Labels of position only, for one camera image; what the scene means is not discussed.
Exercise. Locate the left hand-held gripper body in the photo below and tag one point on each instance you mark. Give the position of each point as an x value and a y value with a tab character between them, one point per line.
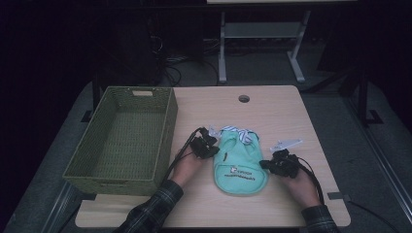
202	147

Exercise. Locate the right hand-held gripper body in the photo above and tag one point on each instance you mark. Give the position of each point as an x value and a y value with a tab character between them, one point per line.
286	165

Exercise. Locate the mint green pet shirt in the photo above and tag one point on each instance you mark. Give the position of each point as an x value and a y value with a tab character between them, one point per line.
239	161

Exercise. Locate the green woven basket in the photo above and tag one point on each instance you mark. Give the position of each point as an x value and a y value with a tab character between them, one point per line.
129	139

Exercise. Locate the person's left hand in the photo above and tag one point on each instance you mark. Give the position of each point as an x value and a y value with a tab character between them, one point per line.
184	168

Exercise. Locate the person's right hand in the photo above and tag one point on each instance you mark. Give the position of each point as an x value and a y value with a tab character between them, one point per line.
304	191

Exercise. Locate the dark metal stand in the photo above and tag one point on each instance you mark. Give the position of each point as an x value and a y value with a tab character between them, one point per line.
362	93

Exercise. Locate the grey table edge bracket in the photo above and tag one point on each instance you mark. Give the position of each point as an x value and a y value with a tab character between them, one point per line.
336	196

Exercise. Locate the aluminium floor rail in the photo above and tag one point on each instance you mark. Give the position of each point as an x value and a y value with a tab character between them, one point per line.
382	161

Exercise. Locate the white metal table frame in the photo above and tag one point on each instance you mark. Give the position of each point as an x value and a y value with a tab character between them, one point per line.
259	29

